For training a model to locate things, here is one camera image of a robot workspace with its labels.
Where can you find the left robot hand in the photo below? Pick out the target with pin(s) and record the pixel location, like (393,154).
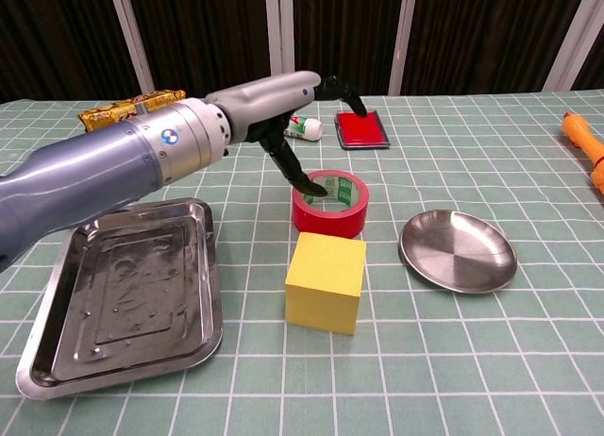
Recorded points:
(269,96)

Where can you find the red tape roll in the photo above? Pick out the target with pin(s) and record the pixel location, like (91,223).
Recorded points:
(330,223)

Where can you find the yellow cube block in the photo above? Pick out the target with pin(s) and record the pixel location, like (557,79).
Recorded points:
(325,285)

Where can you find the white green small bottle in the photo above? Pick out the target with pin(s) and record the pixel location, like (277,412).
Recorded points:
(307,128)

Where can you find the black ribbed backdrop curtain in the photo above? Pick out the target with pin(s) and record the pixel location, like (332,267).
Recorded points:
(212,30)

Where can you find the red ink pad case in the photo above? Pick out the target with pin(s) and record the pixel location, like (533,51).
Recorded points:
(368,134)

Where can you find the gold biscuit package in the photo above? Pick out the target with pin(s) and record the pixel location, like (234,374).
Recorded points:
(101,117)

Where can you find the rectangular steel tray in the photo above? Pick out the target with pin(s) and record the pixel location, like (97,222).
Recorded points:
(132,290)

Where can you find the round steel plate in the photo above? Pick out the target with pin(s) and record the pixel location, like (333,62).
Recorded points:
(453,256)

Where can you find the green checked tablecloth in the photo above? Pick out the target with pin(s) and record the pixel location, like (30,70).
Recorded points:
(424,360)

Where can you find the orange toy carrot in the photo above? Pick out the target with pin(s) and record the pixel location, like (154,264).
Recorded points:
(585,139)

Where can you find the white metal frame post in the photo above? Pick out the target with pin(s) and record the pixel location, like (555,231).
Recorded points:
(401,44)
(279,30)
(573,35)
(134,44)

